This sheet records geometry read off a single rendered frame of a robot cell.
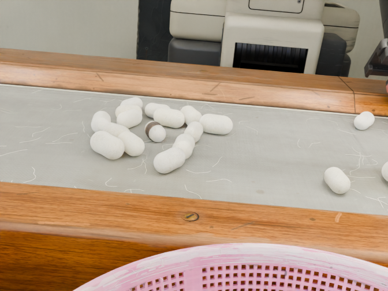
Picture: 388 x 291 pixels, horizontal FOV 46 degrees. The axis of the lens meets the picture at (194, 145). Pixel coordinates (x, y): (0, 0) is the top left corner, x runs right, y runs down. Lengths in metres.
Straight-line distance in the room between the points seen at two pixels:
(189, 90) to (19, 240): 0.38
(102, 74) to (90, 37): 1.99
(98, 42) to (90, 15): 0.15
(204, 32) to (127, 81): 0.73
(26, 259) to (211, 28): 1.10
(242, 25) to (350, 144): 0.56
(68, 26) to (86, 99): 2.06
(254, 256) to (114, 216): 0.09
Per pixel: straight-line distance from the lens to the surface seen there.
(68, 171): 0.41
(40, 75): 0.66
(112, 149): 0.41
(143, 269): 0.25
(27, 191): 0.33
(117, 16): 2.56
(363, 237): 0.31
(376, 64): 0.64
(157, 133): 0.46
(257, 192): 0.39
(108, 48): 2.61
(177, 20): 1.34
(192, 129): 0.46
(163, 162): 0.39
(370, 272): 0.28
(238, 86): 0.62
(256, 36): 1.04
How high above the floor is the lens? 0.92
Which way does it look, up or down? 23 degrees down
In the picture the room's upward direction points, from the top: 5 degrees clockwise
